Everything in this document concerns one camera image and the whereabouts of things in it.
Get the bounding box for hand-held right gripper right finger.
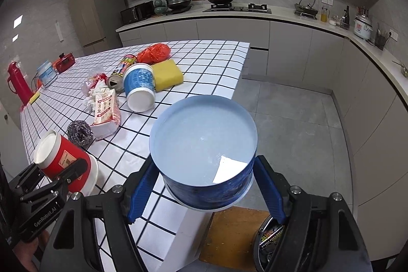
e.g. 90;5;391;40
254;155;374;272

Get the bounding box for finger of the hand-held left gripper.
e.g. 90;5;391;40
9;163;44;190
18;158;89;203

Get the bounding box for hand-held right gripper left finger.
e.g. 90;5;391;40
40;159;160;272

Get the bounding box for red paper cup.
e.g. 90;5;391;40
33;129;99;196

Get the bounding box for steel wool scrubber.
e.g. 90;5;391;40
66;120;94;146

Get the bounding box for black trash bin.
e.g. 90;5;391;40
252;213;319;272

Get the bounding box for white tissue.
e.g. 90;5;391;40
83;82;120;115

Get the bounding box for large blue paper bowl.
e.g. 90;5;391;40
149;94;258;212

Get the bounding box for clear plastic bag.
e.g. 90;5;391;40
80;66;109;97

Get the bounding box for blue white paper cup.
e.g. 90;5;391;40
123;63;157;113

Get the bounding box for large yellow sponge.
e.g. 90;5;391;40
150;59;185;92

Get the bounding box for person's left hand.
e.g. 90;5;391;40
13;229;50;272

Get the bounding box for brown cardboard sheet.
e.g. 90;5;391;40
198;206;271;266

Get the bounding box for white tiled kitchen island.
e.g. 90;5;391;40
19;40;251;272

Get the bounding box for red thermos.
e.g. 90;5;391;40
7;61;34;107

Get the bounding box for blue white tub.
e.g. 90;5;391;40
36;60;58;88

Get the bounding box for red box on table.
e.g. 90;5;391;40
53;51;76;74

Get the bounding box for spray can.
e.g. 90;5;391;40
107;54;138;93

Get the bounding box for red plastic bag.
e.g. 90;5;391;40
136;43;172;65

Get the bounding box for beige base cabinets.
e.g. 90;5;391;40
116;17;408;260

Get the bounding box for beige refrigerator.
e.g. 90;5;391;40
68;0;107;48

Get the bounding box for black microwave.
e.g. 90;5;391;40
120;1;155;25

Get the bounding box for black gas stove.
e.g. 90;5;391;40
202;3;272;14

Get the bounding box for white rice cooker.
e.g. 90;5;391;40
353;12;374;41

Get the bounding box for utensil holder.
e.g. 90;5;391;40
374;23;390;51

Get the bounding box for dark pot with lid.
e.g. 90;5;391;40
165;0;193;11

